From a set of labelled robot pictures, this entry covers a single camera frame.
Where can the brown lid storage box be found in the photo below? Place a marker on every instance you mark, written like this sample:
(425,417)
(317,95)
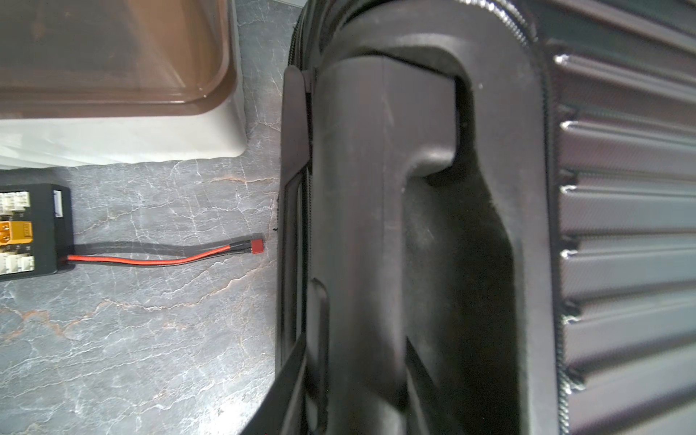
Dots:
(106,82)

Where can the black charger board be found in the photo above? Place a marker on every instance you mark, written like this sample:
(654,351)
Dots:
(37,230)

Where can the black hard-shell suitcase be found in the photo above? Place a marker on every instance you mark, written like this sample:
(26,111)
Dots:
(486,220)

